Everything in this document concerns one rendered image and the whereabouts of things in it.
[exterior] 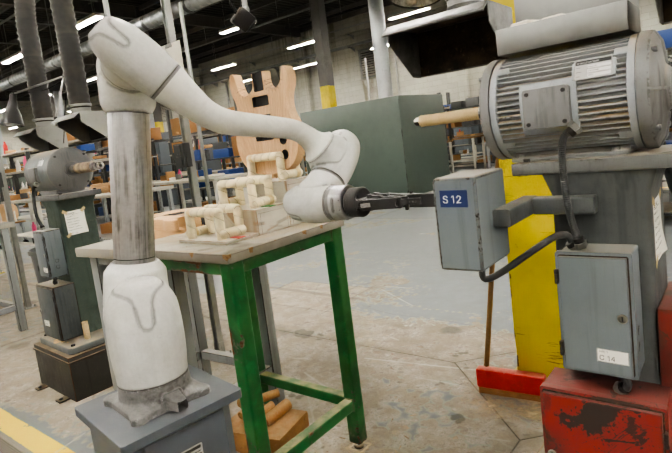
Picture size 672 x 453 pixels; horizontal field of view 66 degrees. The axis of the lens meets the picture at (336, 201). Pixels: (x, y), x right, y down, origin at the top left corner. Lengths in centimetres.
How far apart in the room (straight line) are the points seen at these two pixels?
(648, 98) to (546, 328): 147
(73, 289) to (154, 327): 216
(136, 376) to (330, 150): 70
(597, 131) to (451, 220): 38
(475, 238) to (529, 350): 150
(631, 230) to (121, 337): 110
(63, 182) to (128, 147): 193
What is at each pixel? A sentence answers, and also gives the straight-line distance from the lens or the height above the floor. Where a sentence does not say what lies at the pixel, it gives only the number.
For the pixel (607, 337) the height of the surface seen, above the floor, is 75.
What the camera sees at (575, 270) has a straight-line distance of 122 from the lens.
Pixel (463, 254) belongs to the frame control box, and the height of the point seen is 96.
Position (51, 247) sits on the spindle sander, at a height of 83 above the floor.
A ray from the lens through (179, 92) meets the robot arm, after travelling 124.
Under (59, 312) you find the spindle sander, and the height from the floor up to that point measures 48.
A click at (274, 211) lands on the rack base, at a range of 190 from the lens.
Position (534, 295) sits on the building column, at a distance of 246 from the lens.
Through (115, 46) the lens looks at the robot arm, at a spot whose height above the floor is 148.
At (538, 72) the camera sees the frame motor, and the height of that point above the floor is 132.
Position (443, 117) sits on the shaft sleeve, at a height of 125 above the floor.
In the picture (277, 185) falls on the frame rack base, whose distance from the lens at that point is 197.
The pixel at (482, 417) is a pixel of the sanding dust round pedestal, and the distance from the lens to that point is 245.
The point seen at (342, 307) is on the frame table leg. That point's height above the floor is 59.
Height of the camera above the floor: 123
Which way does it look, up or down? 7 degrees down
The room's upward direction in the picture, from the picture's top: 7 degrees counter-clockwise
